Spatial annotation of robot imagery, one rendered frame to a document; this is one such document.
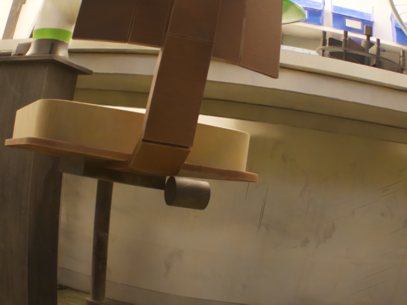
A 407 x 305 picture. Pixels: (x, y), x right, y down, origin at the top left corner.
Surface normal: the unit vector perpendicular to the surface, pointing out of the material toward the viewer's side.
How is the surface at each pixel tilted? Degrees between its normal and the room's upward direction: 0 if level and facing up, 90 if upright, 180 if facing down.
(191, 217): 90
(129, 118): 90
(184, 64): 99
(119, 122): 90
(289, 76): 90
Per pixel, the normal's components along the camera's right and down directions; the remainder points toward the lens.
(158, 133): 0.40, 0.15
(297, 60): -0.20, -0.10
